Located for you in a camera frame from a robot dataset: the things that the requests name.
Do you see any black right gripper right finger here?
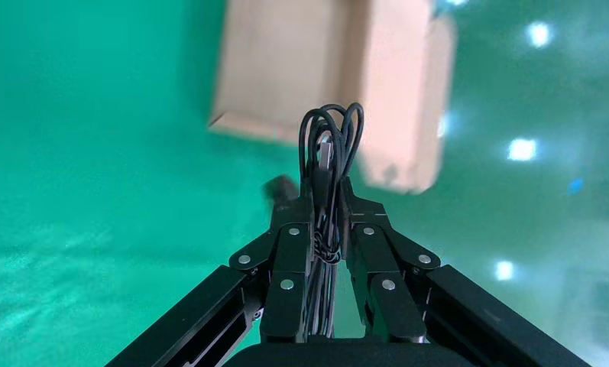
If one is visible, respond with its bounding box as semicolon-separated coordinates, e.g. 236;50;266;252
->
340;177;591;367

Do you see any open brown cardboard box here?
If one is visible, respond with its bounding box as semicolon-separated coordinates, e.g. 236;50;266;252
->
208;0;458;196

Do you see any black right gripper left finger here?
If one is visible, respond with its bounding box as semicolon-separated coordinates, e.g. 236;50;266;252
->
104;180;316;367

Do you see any black usb cable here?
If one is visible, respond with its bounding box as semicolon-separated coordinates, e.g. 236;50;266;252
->
261;102;364;339

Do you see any green table mat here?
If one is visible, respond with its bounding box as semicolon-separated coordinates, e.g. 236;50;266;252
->
0;0;467;367

